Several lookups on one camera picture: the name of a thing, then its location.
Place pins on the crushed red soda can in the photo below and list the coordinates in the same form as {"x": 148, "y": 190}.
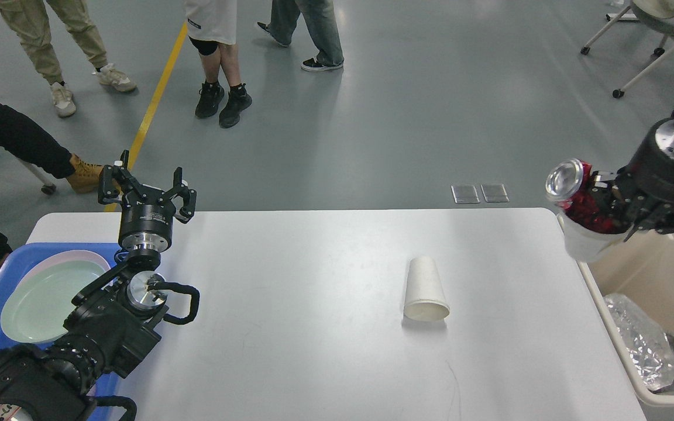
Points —
{"x": 571, "y": 187}

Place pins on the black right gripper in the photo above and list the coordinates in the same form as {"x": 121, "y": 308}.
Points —
{"x": 641, "y": 196}

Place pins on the silver foil sheet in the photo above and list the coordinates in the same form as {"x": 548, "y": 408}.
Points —
{"x": 644, "y": 340}

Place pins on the person in beige trousers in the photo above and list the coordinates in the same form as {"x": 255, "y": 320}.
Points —
{"x": 30, "y": 22}

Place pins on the beige plastic bin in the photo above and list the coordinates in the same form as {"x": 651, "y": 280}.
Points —
{"x": 643, "y": 270}

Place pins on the white paper cup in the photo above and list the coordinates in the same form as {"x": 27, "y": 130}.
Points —
{"x": 583, "y": 244}
{"x": 425, "y": 300}

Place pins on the pink plate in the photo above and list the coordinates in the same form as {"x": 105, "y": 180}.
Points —
{"x": 69, "y": 256}

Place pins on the green plate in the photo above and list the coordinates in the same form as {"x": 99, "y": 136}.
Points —
{"x": 37, "y": 309}

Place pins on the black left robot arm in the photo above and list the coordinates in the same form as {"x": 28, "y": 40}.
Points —
{"x": 112, "y": 327}

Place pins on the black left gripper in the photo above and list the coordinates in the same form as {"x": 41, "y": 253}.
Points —
{"x": 145, "y": 225}

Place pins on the metal floor socket plate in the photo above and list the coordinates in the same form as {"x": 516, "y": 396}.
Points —
{"x": 489, "y": 193}

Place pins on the seated person tan boots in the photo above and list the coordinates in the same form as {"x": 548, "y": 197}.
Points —
{"x": 15, "y": 140}

